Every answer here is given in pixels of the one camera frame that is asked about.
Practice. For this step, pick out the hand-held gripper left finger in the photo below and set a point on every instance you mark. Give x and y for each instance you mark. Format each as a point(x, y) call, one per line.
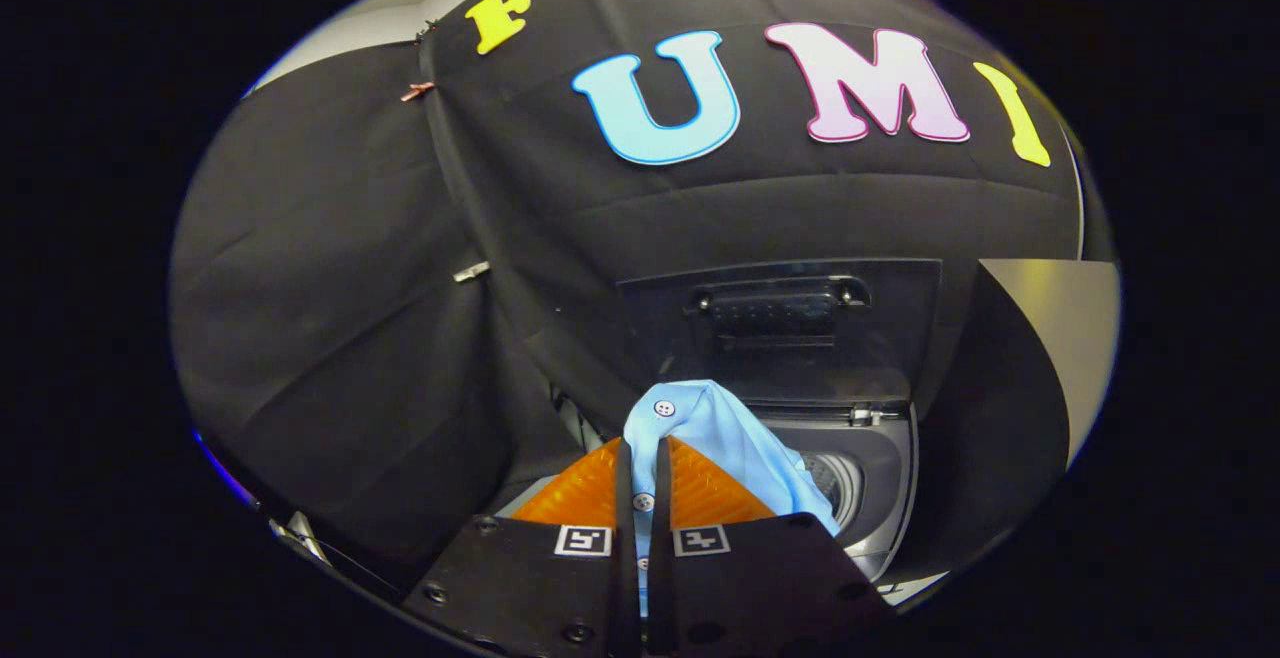
point(520, 578)

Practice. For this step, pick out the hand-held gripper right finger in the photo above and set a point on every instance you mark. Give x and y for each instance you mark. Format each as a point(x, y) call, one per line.
point(760, 578)

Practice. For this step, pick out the light blue button shirt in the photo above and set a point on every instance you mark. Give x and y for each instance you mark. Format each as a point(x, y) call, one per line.
point(720, 428)

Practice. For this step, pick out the dark grey washing machine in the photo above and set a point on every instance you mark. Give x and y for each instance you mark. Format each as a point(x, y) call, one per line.
point(880, 458)

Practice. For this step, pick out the silver clip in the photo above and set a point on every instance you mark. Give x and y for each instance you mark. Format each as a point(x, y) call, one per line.
point(472, 271)

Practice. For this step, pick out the black backdrop cloth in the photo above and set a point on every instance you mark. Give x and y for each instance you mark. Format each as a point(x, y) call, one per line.
point(350, 288)

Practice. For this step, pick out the copper clip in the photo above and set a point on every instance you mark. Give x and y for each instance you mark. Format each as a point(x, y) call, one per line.
point(418, 91)

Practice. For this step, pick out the row of black clips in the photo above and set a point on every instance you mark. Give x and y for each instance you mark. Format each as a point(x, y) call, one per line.
point(428, 30)

